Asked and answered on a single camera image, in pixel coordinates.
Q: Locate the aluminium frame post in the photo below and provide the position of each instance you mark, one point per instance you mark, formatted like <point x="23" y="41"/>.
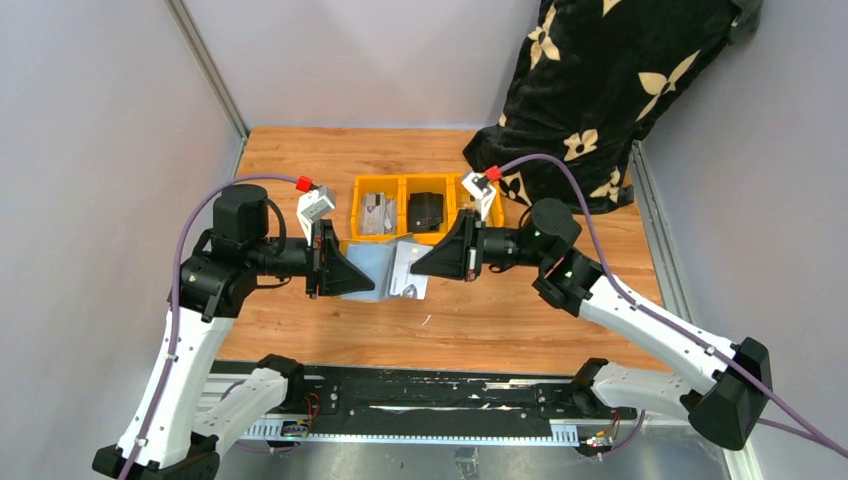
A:
<point x="193" y="37"/>

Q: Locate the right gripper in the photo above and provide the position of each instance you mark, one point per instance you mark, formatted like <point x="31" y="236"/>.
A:
<point x="459" y="255"/>

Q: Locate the middle yellow bin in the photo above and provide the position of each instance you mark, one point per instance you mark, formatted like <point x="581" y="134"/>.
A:
<point x="438" y="183"/>

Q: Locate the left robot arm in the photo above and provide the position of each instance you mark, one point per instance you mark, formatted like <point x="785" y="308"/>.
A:
<point x="168" y="438"/>

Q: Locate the yellow bin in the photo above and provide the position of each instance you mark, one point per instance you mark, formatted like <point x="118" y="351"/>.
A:
<point x="464" y="201"/>
<point x="438" y="183"/>
<point x="394" y="187"/>

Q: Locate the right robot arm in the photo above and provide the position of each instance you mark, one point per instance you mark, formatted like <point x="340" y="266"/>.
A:
<point x="718" y="386"/>

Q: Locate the silver credit card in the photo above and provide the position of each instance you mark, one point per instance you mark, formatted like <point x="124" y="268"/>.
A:
<point x="403" y="282"/>

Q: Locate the left yellow bin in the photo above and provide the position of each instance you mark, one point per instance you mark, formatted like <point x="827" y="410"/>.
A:
<point x="394" y="187"/>

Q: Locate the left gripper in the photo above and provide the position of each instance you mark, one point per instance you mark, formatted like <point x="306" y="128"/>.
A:
<point x="336" y="274"/>

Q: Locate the yellow leather card holder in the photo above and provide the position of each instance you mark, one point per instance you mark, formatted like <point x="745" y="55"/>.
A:
<point x="376" y="261"/>

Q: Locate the silver cards in bin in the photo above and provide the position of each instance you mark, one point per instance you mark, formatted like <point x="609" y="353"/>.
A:
<point x="378" y="214"/>

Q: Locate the black floral blanket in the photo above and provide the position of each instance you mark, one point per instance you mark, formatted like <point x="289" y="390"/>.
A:
<point x="592" y="78"/>

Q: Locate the black cards in bin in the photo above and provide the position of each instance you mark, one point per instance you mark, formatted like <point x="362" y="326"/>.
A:
<point x="425" y="212"/>

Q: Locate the right yellow bin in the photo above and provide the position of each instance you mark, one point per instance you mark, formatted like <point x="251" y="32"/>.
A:
<point x="464" y="201"/>

